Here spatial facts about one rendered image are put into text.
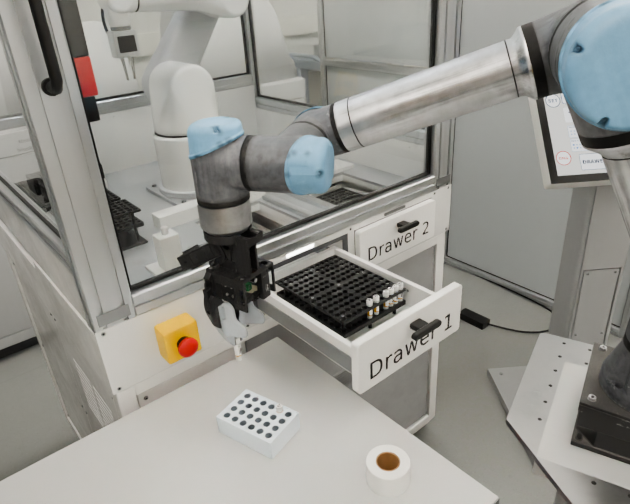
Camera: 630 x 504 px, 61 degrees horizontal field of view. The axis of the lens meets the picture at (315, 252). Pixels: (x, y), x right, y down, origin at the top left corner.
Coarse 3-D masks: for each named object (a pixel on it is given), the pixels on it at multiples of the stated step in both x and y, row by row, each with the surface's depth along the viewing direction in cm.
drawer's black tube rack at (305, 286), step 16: (336, 256) 127; (304, 272) 120; (320, 272) 120; (336, 272) 119; (352, 272) 119; (368, 272) 119; (288, 288) 115; (304, 288) 114; (320, 288) 114; (336, 288) 113; (352, 288) 114; (368, 288) 113; (384, 288) 112; (304, 304) 114; (320, 304) 109; (336, 304) 108; (352, 304) 107; (400, 304) 112; (320, 320) 108; (336, 320) 104; (368, 320) 107
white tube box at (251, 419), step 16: (240, 400) 100; (256, 400) 101; (224, 416) 97; (240, 416) 96; (256, 416) 96; (272, 416) 96; (288, 416) 97; (224, 432) 97; (240, 432) 94; (256, 432) 93; (272, 432) 92; (288, 432) 94; (256, 448) 93; (272, 448) 91
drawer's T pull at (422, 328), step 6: (414, 324) 98; (420, 324) 98; (426, 324) 98; (432, 324) 98; (438, 324) 99; (414, 330) 98; (420, 330) 96; (426, 330) 97; (432, 330) 98; (414, 336) 95; (420, 336) 96
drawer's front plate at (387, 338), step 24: (456, 288) 106; (408, 312) 99; (432, 312) 103; (456, 312) 109; (384, 336) 95; (408, 336) 100; (360, 360) 93; (384, 360) 97; (408, 360) 103; (360, 384) 95
